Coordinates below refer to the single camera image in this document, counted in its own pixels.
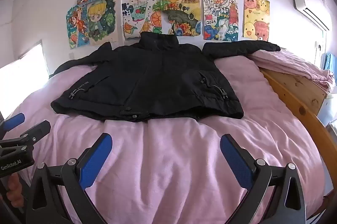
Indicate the white air conditioner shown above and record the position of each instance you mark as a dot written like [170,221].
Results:
[302,0]

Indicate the tower and buildings drawing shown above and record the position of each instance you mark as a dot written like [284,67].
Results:
[219,16]

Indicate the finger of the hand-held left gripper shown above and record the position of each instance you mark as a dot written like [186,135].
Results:
[39,131]
[14,120]

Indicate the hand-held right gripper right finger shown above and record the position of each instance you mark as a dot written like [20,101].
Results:
[237,160]

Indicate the orange slices drawing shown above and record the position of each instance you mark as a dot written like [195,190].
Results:
[139,17]

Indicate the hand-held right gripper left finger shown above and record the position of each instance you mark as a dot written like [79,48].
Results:
[96,160]

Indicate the wooden bed frame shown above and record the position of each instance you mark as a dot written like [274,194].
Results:
[295,92]

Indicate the landscape fields drawing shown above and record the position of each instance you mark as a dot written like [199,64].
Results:
[180,10]

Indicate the person's left hand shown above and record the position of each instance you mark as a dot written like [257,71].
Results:
[14,192]

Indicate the yellow cartoon animals drawing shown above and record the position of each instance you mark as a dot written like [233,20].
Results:
[256,17]

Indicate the crumpled pink sheet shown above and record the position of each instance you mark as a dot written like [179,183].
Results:
[289,63]

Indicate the blue cloth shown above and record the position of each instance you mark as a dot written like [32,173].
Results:
[329,63]

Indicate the black padded jacket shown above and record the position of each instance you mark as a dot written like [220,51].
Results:
[158,76]

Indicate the pink blanket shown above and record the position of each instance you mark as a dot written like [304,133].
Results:
[171,160]

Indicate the flying girl blue drawing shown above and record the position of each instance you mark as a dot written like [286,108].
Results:
[76,26]

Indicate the blond cartoon child drawing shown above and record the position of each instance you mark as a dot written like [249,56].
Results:
[101,21]

